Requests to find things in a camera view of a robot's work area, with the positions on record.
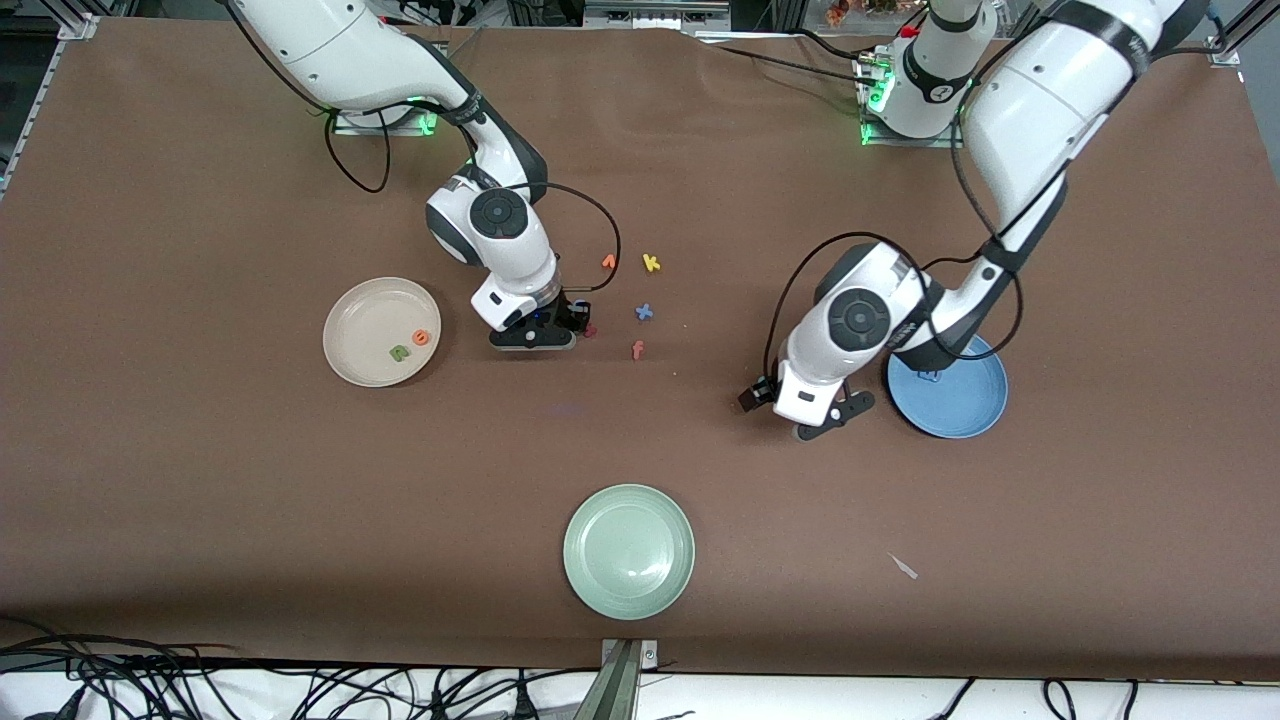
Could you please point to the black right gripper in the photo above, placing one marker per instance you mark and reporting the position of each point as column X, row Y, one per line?
column 571, row 311

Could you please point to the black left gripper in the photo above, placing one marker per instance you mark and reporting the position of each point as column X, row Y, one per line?
column 762, row 391

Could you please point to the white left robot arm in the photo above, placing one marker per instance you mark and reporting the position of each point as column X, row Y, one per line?
column 1040, row 100

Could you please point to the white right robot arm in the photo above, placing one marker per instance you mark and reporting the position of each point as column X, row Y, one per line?
column 510, row 250

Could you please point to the pale green plate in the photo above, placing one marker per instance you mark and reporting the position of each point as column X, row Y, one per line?
column 628, row 552

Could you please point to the blue plate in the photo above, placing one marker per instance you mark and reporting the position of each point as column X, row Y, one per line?
column 960, row 405

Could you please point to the beige brown plate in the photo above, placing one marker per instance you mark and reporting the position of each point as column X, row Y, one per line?
column 370, row 320

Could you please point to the small grey paper scrap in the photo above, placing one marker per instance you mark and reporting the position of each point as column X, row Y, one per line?
column 903, row 566

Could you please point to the brown table cover sheet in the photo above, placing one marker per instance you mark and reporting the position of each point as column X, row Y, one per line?
column 250, row 480

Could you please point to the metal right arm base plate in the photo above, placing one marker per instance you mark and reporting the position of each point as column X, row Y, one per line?
column 360, row 126

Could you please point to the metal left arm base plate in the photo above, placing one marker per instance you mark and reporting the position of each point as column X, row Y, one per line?
column 900, row 142

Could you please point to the silver frame rail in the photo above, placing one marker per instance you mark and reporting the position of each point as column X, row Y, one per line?
column 650, row 18

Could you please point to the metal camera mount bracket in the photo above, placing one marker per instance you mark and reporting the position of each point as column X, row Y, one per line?
column 620, row 690

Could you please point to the aluminium frame corner bracket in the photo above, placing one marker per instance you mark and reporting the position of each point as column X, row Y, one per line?
column 78, row 27

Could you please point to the aluminium frame corner profile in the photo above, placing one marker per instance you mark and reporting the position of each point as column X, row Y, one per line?
column 1225, row 50

